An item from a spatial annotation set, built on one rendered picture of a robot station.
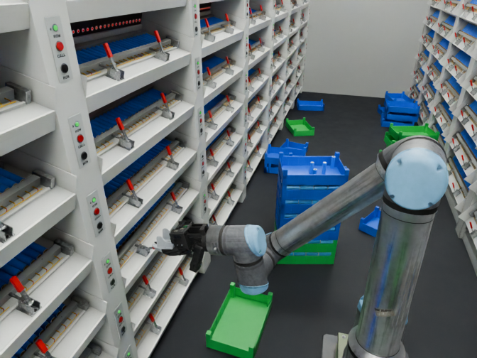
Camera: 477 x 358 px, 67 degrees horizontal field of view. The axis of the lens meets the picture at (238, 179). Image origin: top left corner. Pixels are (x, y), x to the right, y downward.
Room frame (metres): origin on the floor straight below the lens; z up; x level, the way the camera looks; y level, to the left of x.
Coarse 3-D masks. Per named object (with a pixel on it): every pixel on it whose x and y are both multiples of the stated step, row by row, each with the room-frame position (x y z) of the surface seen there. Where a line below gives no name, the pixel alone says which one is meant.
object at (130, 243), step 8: (176, 192) 1.32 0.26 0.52; (168, 200) 1.25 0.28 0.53; (160, 208) 1.18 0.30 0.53; (152, 216) 1.12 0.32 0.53; (144, 224) 1.07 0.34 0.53; (136, 232) 1.02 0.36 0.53; (128, 240) 0.98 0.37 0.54; (136, 240) 1.00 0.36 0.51; (128, 248) 0.95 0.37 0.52; (120, 256) 0.90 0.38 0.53; (128, 256) 0.92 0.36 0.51; (120, 264) 0.88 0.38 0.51
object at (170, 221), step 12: (180, 180) 1.39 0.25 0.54; (192, 180) 1.39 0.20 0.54; (192, 192) 1.36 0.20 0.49; (180, 204) 1.27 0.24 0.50; (192, 204) 1.33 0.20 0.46; (168, 216) 1.18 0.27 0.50; (180, 216) 1.19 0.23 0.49; (156, 228) 1.09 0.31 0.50; (168, 228) 1.11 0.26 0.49; (156, 240) 1.03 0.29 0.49; (156, 252) 1.01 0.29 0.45; (132, 264) 0.90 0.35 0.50; (144, 264) 0.92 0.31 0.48; (132, 276) 0.85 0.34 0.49
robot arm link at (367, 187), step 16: (384, 160) 0.82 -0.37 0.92; (368, 176) 0.83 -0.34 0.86; (384, 176) 0.80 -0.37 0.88; (336, 192) 0.87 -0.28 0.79; (352, 192) 0.84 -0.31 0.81; (368, 192) 0.82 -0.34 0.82; (320, 208) 0.88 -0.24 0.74; (336, 208) 0.85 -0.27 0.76; (352, 208) 0.83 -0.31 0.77; (288, 224) 0.92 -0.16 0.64; (304, 224) 0.88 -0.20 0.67; (320, 224) 0.86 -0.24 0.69; (272, 240) 0.93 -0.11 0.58; (288, 240) 0.89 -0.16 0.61; (304, 240) 0.88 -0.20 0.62; (272, 256) 0.89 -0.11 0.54
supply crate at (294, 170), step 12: (288, 156) 1.65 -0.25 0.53; (300, 156) 1.65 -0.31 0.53; (312, 156) 1.65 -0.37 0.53; (324, 156) 1.65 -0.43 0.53; (336, 156) 1.64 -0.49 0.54; (288, 168) 1.62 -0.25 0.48; (300, 168) 1.62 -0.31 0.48; (336, 168) 1.62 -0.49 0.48; (348, 168) 1.47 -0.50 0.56; (288, 180) 1.46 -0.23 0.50; (300, 180) 1.46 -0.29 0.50; (312, 180) 1.46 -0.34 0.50; (324, 180) 1.46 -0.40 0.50; (336, 180) 1.46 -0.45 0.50
